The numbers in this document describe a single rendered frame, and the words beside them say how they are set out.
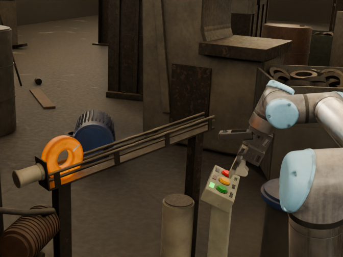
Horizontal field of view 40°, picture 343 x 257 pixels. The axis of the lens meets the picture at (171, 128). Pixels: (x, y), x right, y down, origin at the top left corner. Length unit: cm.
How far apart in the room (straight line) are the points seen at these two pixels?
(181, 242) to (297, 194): 99
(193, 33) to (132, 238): 178
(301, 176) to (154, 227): 186
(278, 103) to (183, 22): 239
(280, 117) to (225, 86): 224
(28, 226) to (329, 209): 102
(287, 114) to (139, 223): 149
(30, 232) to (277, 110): 86
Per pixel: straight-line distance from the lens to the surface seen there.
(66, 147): 165
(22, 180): 160
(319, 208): 91
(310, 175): 88
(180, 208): 175
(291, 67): 377
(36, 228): 163
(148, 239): 257
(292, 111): 143
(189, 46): 373
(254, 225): 279
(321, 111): 138
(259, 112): 157
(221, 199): 168
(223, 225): 180
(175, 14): 376
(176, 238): 181
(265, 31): 584
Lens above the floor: 130
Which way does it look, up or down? 17 degrees down
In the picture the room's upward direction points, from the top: 3 degrees clockwise
